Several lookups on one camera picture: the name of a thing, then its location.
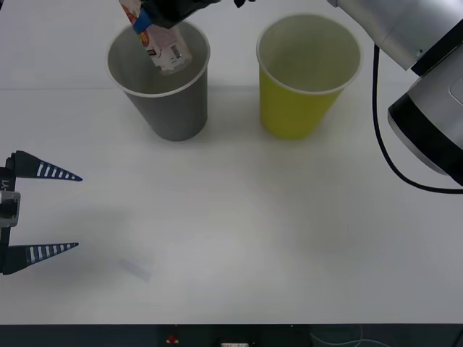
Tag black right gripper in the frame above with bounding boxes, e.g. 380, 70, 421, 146
132, 0, 222, 35

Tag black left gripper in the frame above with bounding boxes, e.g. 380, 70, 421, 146
0, 150, 84, 276

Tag pink and white labelled bottle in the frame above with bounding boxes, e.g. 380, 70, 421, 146
119, 0, 193, 76

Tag grey plastic waste bin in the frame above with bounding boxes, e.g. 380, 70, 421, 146
105, 20, 212, 142

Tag yellow-green plastic waste bin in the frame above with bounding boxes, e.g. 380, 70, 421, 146
255, 13, 363, 140

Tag thin white cable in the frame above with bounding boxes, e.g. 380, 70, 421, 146
310, 324, 366, 347

